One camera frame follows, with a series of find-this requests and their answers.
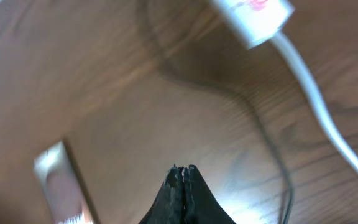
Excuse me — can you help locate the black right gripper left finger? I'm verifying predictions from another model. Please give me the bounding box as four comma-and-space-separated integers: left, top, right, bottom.
139, 166, 185, 224

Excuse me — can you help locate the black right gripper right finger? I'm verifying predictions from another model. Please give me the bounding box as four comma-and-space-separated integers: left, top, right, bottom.
184, 164, 235, 224

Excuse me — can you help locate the Galaxy smartphone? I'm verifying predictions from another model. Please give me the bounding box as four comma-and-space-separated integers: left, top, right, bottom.
34, 141, 98, 224

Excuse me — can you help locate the black USB charging cable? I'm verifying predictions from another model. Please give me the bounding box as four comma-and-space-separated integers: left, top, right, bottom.
137, 0, 295, 224

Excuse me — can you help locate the white power strip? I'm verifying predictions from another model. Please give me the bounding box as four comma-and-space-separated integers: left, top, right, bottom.
211, 0, 295, 49

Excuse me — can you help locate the white power strip cord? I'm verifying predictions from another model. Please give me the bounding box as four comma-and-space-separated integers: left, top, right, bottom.
270, 30, 358, 196

